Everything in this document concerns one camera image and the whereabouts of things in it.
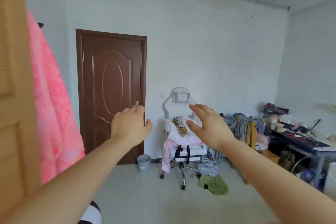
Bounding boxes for green cloth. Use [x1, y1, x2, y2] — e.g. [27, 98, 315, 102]
[198, 174, 229, 196]

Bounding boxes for grey purple appliance case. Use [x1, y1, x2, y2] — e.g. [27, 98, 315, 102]
[262, 102, 285, 117]

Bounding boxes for person's left hand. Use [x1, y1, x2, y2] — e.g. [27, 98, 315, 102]
[110, 105, 153, 148]

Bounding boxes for brown wooden door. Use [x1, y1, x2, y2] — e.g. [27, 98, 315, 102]
[75, 29, 148, 166]

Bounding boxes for person's right forearm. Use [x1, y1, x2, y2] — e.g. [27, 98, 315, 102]
[218, 138, 336, 224]

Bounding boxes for blue grey metal desk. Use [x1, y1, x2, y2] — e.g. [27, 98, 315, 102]
[264, 123, 336, 192]

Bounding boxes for wooden chair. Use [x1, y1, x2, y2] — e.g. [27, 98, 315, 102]
[227, 121, 281, 186]

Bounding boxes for grey trash bin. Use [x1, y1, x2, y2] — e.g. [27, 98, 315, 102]
[136, 154, 152, 173]

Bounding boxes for brown woven bag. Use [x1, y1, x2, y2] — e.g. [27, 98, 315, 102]
[278, 150, 295, 172]

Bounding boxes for patterned fabric box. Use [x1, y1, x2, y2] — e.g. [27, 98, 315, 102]
[197, 160, 219, 177]

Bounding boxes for brown patterned scarf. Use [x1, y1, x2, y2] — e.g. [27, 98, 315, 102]
[171, 116, 188, 138]

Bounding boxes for pink round bag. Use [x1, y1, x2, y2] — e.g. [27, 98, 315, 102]
[255, 133, 271, 151]

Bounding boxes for white clothes pile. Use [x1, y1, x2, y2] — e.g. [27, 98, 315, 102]
[161, 115, 204, 146]

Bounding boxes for white gaming chair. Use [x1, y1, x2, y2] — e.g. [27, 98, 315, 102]
[159, 86, 211, 191]

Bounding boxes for person's left forearm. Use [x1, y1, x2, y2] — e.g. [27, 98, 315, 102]
[0, 137, 134, 224]

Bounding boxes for light wooden door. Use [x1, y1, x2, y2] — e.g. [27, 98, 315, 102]
[0, 0, 42, 218]

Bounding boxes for striped black white garment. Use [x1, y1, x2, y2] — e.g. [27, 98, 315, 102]
[79, 200, 103, 224]

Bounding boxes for pile of mixed clothes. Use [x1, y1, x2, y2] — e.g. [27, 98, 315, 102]
[222, 112, 266, 146]

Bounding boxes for person's right hand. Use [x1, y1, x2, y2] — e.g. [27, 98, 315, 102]
[185, 104, 236, 151]

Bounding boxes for pink towel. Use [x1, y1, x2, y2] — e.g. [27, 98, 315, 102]
[25, 8, 86, 186]

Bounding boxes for pink garment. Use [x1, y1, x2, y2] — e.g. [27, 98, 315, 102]
[161, 139, 182, 174]

